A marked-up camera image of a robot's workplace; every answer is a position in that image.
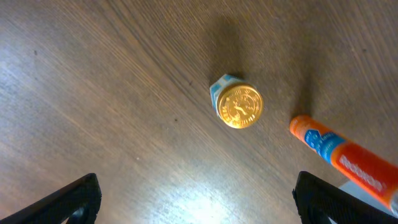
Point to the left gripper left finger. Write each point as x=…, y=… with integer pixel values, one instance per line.
x=77, y=202

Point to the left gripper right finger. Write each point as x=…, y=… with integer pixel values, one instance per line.
x=319, y=202

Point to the orange tablet tube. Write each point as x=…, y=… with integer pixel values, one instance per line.
x=370, y=172

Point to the small gold-lid balm jar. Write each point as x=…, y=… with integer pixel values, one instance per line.
x=237, y=103

